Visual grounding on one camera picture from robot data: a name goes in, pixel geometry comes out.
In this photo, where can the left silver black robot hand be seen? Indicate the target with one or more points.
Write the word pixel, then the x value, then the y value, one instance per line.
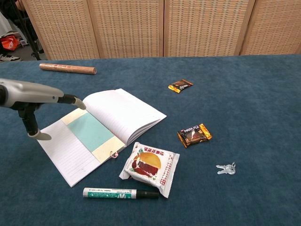
pixel 28 94

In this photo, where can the light green bookmark with tassel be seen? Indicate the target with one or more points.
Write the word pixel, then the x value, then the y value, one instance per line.
pixel 91 131

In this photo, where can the black white sneaker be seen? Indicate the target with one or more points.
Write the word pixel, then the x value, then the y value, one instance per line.
pixel 9 58

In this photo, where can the brown wooden stick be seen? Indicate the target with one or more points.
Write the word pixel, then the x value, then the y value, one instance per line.
pixel 68 68

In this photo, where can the orange bag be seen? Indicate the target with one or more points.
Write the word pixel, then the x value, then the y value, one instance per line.
pixel 9 43

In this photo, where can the black tripod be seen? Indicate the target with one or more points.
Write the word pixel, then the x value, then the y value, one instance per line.
pixel 29 40

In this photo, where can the open white lined notebook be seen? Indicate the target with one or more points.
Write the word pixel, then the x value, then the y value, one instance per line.
pixel 131 113

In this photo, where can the green white whiteboard marker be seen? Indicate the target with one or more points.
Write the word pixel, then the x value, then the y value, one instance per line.
pixel 110 193

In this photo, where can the white snack packet burger print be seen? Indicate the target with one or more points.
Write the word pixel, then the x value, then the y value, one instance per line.
pixel 150 169

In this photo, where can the small brown orange candy packet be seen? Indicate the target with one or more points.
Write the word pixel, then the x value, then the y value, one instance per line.
pixel 179 86

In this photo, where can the brown orange Nescafe candy packet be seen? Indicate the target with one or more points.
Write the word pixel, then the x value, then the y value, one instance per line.
pixel 194 136

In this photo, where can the wicker folding screen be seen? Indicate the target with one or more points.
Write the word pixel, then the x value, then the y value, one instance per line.
pixel 204 28

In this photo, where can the small white rabbit figure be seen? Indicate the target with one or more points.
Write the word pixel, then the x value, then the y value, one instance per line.
pixel 225 169

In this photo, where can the blue carpet table cover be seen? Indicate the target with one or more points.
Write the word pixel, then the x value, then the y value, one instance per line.
pixel 247 106

